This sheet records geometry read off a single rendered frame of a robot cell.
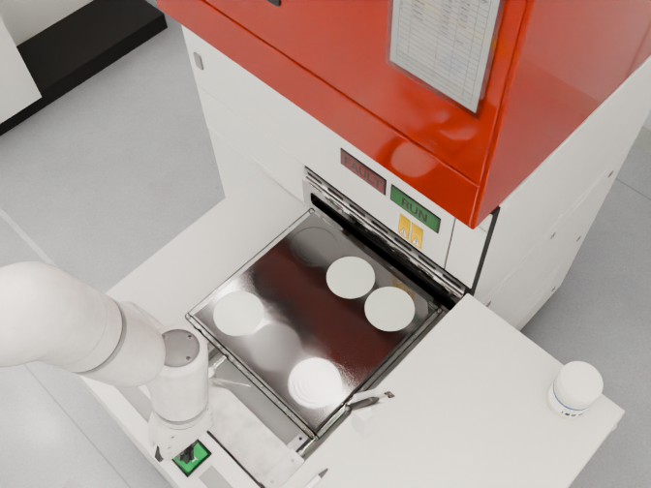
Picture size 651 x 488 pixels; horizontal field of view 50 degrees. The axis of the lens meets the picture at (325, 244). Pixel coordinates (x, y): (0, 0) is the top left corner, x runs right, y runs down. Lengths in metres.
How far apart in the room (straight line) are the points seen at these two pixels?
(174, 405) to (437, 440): 0.48
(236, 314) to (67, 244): 1.43
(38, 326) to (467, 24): 0.58
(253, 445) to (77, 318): 0.71
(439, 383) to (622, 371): 1.28
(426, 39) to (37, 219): 2.16
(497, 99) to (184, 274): 0.90
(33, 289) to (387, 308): 0.89
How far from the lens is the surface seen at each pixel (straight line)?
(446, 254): 1.36
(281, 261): 1.49
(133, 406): 1.35
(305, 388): 1.37
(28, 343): 0.69
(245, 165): 1.80
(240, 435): 1.37
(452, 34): 0.92
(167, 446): 1.14
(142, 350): 0.84
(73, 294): 0.71
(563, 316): 2.54
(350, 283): 1.46
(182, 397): 1.01
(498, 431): 1.29
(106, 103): 3.20
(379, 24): 1.01
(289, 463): 1.31
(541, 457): 1.29
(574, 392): 1.24
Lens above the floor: 2.17
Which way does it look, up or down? 57 degrees down
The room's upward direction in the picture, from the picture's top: 3 degrees counter-clockwise
